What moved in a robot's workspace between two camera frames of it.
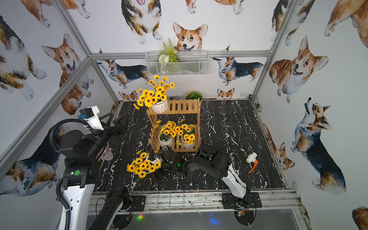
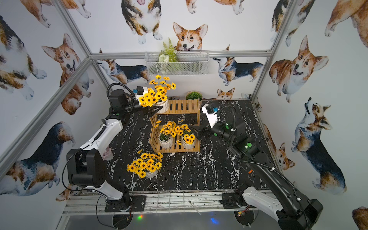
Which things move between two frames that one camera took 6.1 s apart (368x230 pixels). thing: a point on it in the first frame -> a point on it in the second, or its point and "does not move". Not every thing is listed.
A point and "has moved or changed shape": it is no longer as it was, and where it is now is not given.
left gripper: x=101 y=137 -> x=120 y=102
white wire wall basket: x=194 y=63 does not move
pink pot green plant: x=191 y=95 does not move
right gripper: x=162 y=157 -> x=201 y=130
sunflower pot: x=166 y=133 does not move
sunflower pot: x=141 y=166 has moved or changed shape
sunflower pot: x=188 y=137 does not move
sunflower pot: x=155 y=97 does not move
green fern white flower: x=168 y=55 does not move
